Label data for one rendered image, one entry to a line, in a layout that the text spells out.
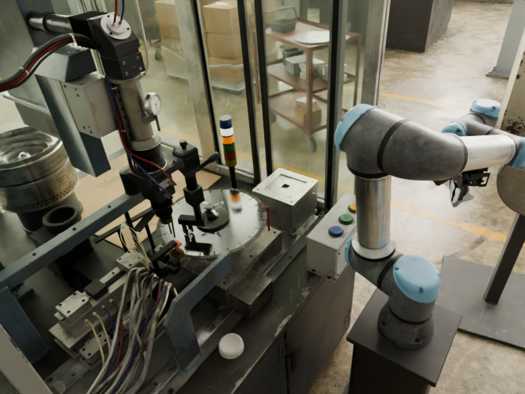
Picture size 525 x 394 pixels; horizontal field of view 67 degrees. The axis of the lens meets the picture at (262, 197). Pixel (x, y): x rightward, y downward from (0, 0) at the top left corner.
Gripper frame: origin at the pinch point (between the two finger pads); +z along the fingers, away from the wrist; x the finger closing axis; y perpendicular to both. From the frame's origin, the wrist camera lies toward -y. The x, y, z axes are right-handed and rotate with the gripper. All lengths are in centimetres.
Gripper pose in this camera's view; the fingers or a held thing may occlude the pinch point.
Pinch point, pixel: (452, 203)
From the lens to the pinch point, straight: 145.5
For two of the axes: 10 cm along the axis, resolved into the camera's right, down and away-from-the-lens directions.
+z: 0.7, 8.0, 5.9
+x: -0.6, -5.9, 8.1
